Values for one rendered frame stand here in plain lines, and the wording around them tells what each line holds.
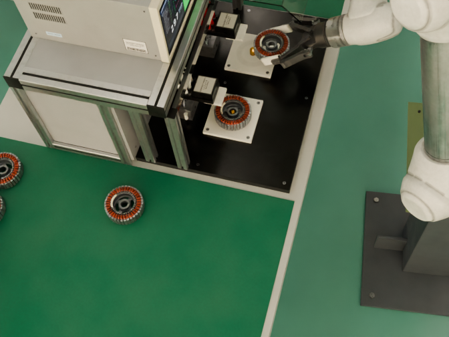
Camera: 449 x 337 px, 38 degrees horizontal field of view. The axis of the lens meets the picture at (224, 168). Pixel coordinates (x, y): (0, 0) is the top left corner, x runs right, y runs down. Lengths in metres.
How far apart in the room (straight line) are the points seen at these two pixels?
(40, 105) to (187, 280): 0.63
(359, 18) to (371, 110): 1.12
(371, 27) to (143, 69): 0.63
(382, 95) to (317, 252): 0.80
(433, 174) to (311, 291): 1.05
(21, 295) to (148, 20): 0.83
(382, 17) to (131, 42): 0.67
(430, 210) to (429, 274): 0.96
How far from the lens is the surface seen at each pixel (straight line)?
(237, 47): 2.13
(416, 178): 1.70
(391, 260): 2.63
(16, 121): 2.17
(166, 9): 1.61
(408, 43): 3.19
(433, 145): 1.62
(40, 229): 1.96
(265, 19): 2.22
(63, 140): 2.02
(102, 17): 1.64
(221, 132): 1.95
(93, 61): 1.74
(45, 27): 1.78
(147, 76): 1.68
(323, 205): 2.70
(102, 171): 1.99
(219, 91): 1.91
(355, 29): 1.87
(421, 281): 2.62
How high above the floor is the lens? 2.45
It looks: 62 degrees down
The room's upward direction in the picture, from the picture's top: 8 degrees counter-clockwise
